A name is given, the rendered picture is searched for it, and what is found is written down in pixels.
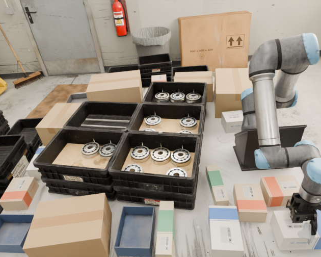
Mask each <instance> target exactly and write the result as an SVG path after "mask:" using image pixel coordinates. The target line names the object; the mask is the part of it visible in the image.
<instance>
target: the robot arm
mask: <svg viewBox="0 0 321 257"><path fill-rule="evenodd" d="M318 62H319V44H318V40H317V37H316V35H315V34H314V33H307V34H304V33H303V34H300V35H295V36H289V37H283V38H278V39H271V40H268V41H266V42H264V43H263V44H262V45H260V46H259V47H258V48H257V50H256V51H255V53H254V54H253V56H252V58H251V61H250V64H249V71H248V74H249V80H250V81H251V82H252V86H253V87H251V88H248V89H246V90H244V91H243V92H242V93H241V101H242V109H243V122H242V127H241V131H244V130H246V129H255V128H257V131H258V141H259V149H257V150H255V152H254V153H255V163H256V167H257V168H259V169H273V168H294V167H300V168H301V170H302V172H303V174H304V178H303V180H302V183H301V186H300V189H299V192H297V193H293V195H292V198H291V199H288V201H287V204H286V208H289V210H290V214H291V216H290V218H291V220H292V223H303V221H310V222H309V223H308V222H305V223H304V225H303V229H302V230H301V231H299V232H298V236H299V237H301V238H305V239H308V245H310V244H311V243H312V241H313V239H314V238H315V235H316V232H317V212H316V210H320V211H321V155H320V152H319V149H318V148H317V147H316V145H315V144H314V143H313V142H312V141H309V140H302V141H300V142H297V143H296V144H295V146H294V147H284V148H281V143H280V135H279V126H278V117H277V109H283V108H291V107H294V106H295V105H296V103H297V101H298V100H297V99H298V91H297V88H296V86H295V85H296V83H297V81H298V78H299V76H300V74H301V73H302V72H304V71H305V70H306V69H307V68H308V66H309V65H314V64H317V63H318ZM275 70H279V72H278V75H277V79H276V83H274V82H273V78H274V76H275V75H276V74H275ZM288 202H289V203H290V205H288Z"/></svg>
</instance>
